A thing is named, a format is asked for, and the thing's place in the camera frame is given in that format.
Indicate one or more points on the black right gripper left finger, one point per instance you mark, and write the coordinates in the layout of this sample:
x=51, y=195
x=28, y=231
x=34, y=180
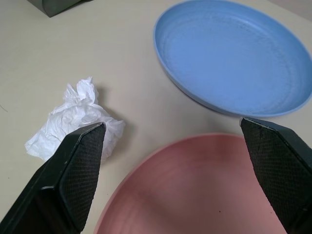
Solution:
x=61, y=185

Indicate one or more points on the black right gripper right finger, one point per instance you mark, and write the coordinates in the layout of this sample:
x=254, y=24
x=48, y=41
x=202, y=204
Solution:
x=278, y=170

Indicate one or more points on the crumpled white tissue paper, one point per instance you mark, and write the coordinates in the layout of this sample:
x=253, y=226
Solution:
x=73, y=122

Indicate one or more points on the pink plastic plate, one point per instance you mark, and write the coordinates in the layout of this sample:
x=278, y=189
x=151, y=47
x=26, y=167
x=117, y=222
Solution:
x=185, y=190

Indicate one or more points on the blue plastic plate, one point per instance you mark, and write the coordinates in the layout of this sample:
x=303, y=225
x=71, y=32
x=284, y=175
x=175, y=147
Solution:
x=231, y=58

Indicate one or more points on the dark grey box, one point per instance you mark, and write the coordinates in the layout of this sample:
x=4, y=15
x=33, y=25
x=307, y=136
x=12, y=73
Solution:
x=54, y=6

